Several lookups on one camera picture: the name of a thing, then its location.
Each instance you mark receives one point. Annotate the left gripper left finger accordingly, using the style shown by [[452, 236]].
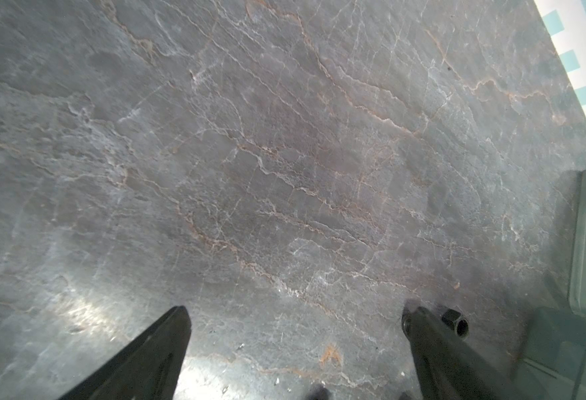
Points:
[[147, 368]]

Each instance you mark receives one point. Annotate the grey transparent organizer box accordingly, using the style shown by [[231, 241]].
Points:
[[553, 362]]

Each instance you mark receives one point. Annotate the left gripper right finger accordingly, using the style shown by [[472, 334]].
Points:
[[446, 366]]

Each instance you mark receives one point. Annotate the black nut back left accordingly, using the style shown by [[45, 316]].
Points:
[[456, 322]]

